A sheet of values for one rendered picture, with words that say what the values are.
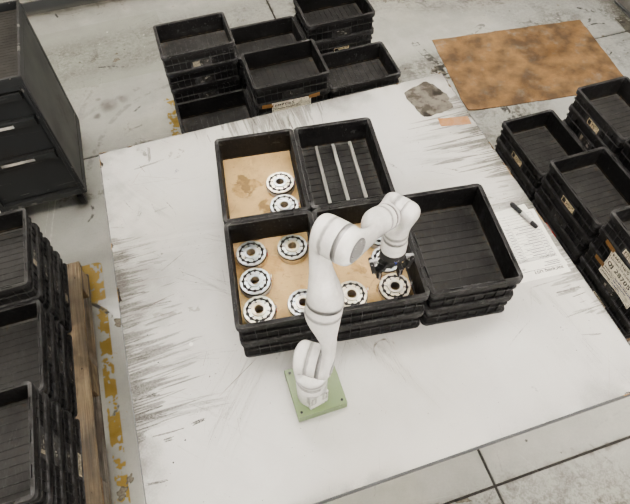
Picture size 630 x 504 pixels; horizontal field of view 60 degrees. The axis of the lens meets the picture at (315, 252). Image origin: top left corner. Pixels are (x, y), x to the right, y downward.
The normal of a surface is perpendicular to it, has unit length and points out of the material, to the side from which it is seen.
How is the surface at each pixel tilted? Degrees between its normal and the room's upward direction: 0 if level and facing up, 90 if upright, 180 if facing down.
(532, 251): 0
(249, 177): 0
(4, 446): 0
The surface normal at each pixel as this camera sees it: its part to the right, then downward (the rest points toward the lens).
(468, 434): -0.02, -0.55
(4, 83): 0.30, 0.79
